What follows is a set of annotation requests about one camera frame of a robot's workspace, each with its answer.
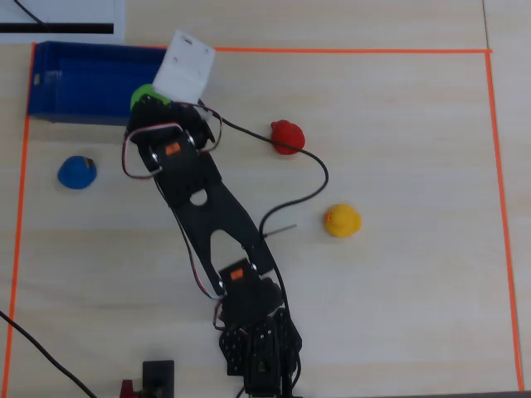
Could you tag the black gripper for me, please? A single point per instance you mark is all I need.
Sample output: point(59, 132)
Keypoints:
point(146, 109)

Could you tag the green rubber duck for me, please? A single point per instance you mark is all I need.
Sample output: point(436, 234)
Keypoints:
point(141, 92)

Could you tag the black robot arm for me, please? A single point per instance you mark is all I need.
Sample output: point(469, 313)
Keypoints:
point(215, 215)

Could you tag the blue plastic box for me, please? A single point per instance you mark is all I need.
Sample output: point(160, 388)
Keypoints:
point(87, 83)

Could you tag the red rubber duck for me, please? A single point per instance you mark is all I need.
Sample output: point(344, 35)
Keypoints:
point(288, 137)

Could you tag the blue rubber duck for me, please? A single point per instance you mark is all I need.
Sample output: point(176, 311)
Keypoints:
point(77, 172)

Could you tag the yellow rubber duck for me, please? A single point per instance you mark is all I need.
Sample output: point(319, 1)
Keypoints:
point(342, 220)

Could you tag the orange tape strip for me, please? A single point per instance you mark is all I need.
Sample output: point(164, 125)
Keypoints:
point(16, 232)
point(352, 51)
point(504, 215)

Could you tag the black table clamp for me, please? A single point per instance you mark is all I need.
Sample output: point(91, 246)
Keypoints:
point(158, 379)

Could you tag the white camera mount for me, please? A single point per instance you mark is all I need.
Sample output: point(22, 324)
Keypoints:
point(184, 68)

